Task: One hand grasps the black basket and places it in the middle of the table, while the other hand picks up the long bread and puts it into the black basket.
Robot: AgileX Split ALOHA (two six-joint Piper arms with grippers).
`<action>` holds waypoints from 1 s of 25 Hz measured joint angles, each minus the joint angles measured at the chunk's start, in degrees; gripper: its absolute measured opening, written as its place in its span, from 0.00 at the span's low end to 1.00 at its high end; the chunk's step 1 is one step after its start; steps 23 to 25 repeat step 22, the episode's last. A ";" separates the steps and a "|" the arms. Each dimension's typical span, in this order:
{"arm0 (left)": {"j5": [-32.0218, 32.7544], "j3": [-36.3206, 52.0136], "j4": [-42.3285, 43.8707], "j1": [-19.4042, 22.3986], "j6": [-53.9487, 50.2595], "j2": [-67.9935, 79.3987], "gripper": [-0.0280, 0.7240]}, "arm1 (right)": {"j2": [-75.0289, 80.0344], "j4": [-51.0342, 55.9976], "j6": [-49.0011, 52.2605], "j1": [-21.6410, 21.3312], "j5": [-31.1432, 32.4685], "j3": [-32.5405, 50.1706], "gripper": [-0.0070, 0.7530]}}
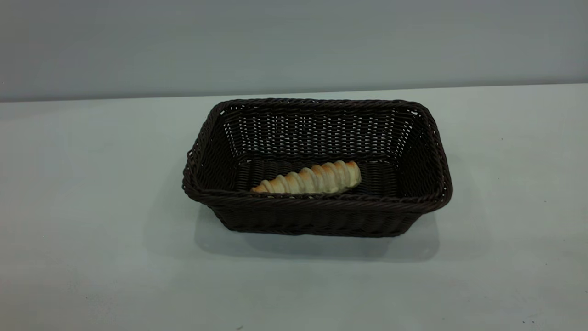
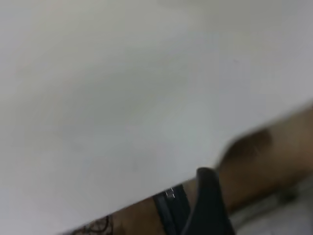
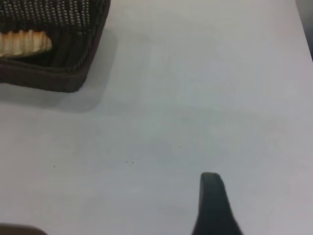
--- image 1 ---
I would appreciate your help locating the spiral twisted bread roll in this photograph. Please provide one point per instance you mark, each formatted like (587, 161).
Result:
(312, 179)

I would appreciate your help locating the black woven wicker basket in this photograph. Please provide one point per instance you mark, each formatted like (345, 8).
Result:
(317, 216)

